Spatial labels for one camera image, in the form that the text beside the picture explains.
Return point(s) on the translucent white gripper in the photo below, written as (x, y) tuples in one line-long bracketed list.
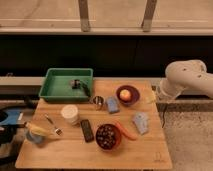
[(152, 97)]

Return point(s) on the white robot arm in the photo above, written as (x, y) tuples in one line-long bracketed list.
[(180, 76)]

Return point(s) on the small metal cup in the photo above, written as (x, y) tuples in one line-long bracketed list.
[(98, 101)]

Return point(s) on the blue cup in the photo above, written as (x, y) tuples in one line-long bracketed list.
[(37, 139)]

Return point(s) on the light blue cloth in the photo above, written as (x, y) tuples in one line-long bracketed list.
[(140, 120)]

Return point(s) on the yellow apple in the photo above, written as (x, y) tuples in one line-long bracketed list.
[(125, 95)]

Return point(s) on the blue sponge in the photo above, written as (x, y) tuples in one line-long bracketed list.
[(112, 105)]

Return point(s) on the wooden board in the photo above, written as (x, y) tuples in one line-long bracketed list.
[(71, 151)]

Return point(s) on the dark red bowl with beans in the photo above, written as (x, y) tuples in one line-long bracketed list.
[(108, 137)]

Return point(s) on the black remote control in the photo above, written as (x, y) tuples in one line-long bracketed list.
[(87, 130)]

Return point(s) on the dark object in tray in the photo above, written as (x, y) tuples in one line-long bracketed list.
[(77, 84)]

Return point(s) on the white cylindrical container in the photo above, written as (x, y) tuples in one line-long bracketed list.
[(70, 114)]

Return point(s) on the green plastic tray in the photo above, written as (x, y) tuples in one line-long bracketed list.
[(56, 86)]

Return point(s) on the metal fork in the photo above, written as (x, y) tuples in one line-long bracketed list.
[(57, 130)]

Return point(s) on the blue black device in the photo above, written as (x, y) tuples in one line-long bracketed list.
[(9, 124)]

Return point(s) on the right metal window bracket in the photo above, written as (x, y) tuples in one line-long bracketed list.
[(148, 15)]

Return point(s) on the metal window bracket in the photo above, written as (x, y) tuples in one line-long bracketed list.
[(148, 15), (84, 15)]

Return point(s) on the left metal window bracket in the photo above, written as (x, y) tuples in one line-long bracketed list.
[(84, 15)]

